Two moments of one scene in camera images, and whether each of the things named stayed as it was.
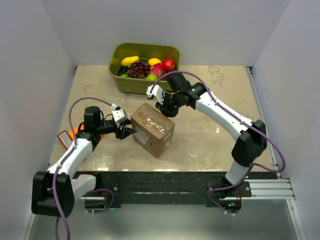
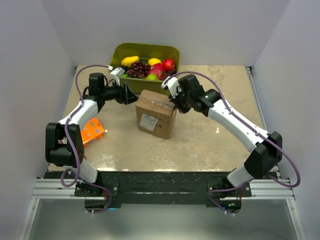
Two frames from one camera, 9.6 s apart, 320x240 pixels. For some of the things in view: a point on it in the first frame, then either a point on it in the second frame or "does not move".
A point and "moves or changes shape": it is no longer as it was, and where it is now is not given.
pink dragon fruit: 158,69 does not move
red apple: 169,64 does not move
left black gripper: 121,134 -> 125,96
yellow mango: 128,61 does not move
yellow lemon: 152,61 does not move
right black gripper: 164,108 -> 184,110
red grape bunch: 139,69 does not move
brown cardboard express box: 154,130 moves or changes shape
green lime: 151,76 does not move
